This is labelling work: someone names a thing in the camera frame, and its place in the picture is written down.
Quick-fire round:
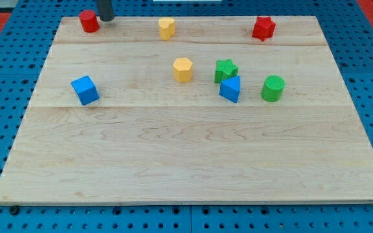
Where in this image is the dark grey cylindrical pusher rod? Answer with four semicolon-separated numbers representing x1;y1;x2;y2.
95;0;115;22

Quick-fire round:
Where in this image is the red cylinder block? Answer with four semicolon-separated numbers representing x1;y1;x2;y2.
78;10;100;33

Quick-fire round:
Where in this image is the yellow heart block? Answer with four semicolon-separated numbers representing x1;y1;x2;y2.
158;17;175;40

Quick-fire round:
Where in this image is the blue cube block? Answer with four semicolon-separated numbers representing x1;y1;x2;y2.
71;76;99;105

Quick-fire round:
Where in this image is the yellow hexagon block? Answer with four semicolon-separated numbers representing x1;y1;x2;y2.
172;58;193;83

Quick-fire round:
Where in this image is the green star block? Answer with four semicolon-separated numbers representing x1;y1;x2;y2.
214;59;238;83

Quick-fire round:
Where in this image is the blue triangle block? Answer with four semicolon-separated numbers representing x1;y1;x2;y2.
219;76;241;103

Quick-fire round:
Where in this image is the light wooden board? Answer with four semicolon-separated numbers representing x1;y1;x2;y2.
0;16;373;206

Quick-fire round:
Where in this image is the red star block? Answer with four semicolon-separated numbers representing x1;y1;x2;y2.
252;16;276;41

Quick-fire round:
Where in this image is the green cylinder block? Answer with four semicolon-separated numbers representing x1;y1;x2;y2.
261;75;286;102

